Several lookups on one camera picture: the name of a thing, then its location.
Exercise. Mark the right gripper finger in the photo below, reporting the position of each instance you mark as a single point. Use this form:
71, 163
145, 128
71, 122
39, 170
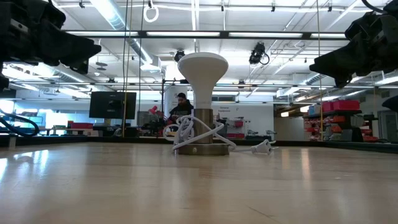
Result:
343, 74
339, 57

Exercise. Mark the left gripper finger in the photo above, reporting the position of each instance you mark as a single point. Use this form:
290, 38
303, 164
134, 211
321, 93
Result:
79, 62
68, 43

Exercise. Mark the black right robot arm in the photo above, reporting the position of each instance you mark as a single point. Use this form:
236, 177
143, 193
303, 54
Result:
392, 104

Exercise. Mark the large red storage bin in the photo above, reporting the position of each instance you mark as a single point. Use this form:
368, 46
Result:
345, 105

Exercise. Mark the small red storage bin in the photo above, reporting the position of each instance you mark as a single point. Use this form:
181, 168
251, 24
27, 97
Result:
327, 107

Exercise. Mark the blue storage bin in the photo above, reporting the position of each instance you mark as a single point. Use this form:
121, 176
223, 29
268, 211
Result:
314, 109

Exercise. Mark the storage shelf rack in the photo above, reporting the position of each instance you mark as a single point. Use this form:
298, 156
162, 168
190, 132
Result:
342, 124

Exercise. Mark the black monitor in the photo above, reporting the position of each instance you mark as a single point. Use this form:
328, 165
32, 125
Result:
112, 105

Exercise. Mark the black ceiling spotlight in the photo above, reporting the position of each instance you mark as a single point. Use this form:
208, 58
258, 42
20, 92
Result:
179, 55

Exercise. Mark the person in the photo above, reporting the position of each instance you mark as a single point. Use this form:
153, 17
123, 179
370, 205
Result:
183, 109

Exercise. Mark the black overhead crossbar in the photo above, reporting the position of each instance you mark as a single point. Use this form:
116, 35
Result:
224, 34

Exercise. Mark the black overhead camera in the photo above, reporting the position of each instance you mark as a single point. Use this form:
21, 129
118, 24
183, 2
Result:
257, 53

